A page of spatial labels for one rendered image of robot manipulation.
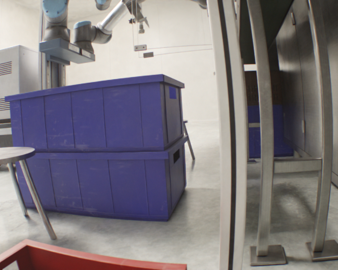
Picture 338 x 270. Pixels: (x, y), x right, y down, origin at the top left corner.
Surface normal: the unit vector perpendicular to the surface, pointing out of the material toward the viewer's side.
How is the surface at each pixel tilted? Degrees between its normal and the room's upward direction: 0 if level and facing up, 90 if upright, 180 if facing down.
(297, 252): 0
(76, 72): 90
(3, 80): 90
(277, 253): 0
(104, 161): 90
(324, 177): 90
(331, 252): 0
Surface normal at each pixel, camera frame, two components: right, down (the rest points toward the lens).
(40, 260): -0.26, 0.09
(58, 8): 0.29, 0.14
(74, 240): -0.07, -0.99
